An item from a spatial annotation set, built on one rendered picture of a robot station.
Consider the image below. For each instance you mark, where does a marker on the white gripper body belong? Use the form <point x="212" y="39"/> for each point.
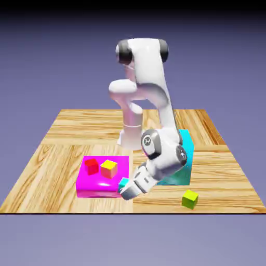
<point x="131" y="190"/>

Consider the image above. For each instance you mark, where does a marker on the small yellow cube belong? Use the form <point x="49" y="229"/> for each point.
<point x="108" y="168"/>

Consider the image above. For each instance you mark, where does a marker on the large magenta box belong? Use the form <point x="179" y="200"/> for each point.
<point x="99" y="182"/>

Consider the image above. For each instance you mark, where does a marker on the large cyan box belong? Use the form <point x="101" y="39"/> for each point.
<point x="185" y="166"/>

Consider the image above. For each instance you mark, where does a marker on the small lime green cube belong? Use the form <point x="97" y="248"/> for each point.
<point x="189" y="199"/>

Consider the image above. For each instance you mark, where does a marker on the small red cube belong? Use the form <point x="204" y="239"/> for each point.
<point x="91" y="166"/>

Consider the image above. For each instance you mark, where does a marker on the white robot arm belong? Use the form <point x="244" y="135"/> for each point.
<point x="149" y="83"/>

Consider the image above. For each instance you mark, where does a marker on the small cyan cube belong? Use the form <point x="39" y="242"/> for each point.
<point x="123" y="182"/>

